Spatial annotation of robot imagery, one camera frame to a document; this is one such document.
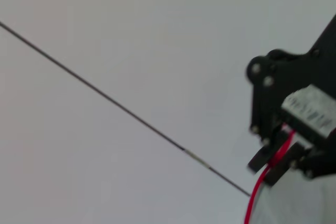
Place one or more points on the thin black wall joint strip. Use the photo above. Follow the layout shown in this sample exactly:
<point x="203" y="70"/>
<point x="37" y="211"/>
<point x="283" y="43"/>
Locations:
<point x="105" y="95"/>

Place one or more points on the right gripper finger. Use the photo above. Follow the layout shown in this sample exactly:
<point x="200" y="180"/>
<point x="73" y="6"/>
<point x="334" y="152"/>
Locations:
<point x="286" y="163"/>

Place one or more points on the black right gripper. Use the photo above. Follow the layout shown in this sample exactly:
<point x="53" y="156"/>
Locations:
<point x="315" y="72"/>

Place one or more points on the clear red-zip document bag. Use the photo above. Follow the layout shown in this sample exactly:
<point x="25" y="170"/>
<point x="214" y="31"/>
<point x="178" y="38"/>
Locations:
<point x="288" y="203"/>

